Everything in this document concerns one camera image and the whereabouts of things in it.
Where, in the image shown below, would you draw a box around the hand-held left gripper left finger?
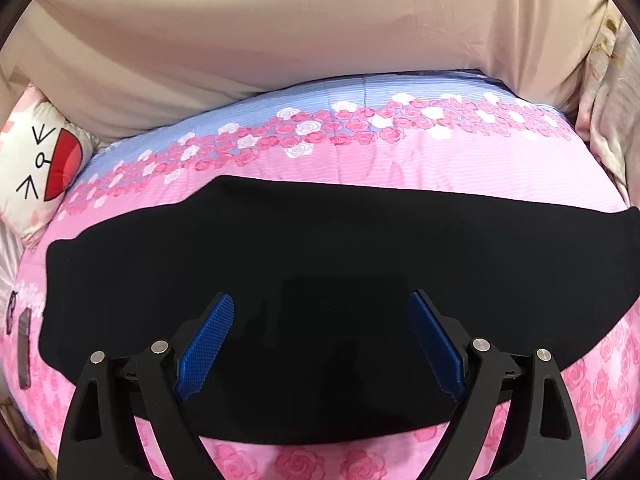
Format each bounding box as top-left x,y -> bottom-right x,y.
57,292 -> 235,480

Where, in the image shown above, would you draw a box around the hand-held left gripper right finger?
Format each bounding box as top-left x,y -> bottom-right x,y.
407,290 -> 587,480

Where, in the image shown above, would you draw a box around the black pants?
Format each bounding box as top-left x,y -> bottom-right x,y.
37,175 -> 640,446

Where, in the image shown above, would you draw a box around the small grey flat object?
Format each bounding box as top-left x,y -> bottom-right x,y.
17,308 -> 33,389

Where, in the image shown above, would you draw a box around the pink floral bedsheet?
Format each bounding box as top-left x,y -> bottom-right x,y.
0,72 -> 640,480

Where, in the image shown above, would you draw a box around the silver satin cloth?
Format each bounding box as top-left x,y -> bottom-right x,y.
0,220 -> 28,321

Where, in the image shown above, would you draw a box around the cartoon face pillow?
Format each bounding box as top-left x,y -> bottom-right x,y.
0,85 -> 96,248

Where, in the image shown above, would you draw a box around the beige cloth cover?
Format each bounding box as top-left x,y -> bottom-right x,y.
0,0 -> 621,143

